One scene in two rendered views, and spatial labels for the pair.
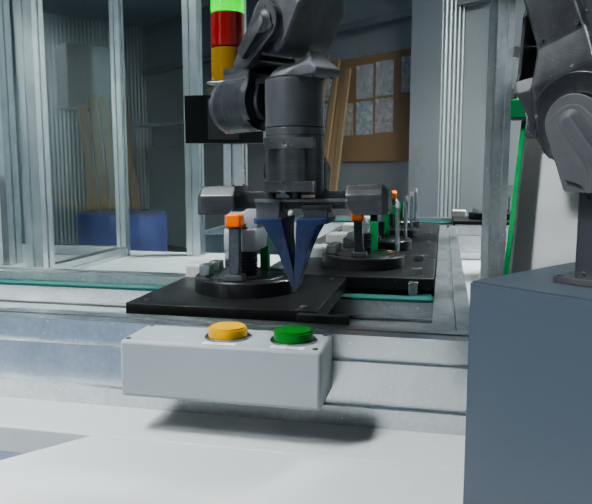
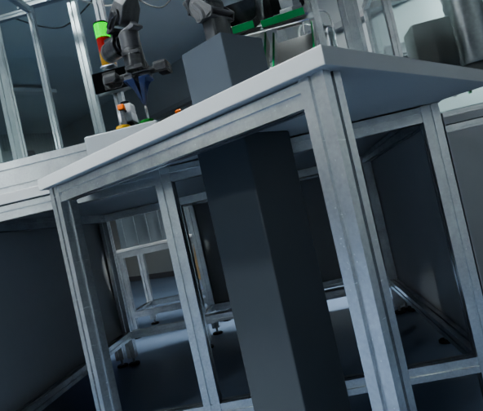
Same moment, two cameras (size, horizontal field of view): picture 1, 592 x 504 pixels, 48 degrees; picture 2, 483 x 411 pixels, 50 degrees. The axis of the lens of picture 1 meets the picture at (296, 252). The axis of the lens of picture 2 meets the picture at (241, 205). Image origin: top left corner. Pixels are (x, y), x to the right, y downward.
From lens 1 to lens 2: 0.92 m
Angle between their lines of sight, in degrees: 11
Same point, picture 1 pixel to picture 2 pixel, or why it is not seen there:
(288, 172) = (131, 61)
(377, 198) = (163, 62)
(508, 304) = (190, 55)
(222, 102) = (105, 49)
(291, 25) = (121, 13)
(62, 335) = (59, 156)
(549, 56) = not seen: outside the picture
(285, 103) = (126, 39)
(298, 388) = not seen: hidden behind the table
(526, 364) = (197, 68)
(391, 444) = not seen: hidden behind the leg
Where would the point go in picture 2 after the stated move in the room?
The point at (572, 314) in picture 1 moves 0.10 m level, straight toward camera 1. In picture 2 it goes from (201, 47) to (184, 36)
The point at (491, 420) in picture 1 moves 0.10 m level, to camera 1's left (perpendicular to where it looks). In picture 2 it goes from (195, 90) to (152, 98)
